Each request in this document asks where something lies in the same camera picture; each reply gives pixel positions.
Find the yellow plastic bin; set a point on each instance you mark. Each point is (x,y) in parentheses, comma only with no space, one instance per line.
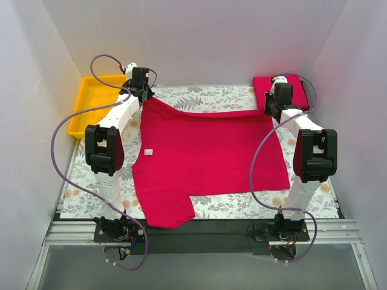
(91,94)

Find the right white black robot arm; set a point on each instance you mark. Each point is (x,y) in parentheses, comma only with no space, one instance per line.
(314,160)

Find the folded crimson t-shirt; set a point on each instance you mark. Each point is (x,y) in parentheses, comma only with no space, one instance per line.
(262,85)

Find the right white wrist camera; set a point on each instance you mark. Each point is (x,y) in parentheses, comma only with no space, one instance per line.
(276,80)

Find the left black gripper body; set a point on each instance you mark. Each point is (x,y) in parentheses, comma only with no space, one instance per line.
(144,95)

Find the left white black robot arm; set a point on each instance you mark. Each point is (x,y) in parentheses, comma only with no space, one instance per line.
(104,151)

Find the floral patterned table mat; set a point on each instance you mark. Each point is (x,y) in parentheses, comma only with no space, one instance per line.
(77,204)

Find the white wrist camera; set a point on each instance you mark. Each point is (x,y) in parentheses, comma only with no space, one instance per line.
(128,69)
(276,80)

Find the aluminium frame rail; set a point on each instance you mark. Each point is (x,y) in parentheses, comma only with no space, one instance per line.
(206,254)

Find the crimson t-shirt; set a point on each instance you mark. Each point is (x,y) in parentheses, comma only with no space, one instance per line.
(262,85)
(185,154)

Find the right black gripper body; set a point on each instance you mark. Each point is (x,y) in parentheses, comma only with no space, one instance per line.
(270,106)

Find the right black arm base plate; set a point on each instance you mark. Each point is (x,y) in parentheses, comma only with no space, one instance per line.
(266,233)

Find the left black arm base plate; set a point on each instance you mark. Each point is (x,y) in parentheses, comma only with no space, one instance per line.
(117,230)

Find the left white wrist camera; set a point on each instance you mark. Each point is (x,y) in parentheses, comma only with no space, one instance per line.
(128,69)

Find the folded dark red t-shirt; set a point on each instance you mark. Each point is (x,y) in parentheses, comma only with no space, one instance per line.
(307,104)

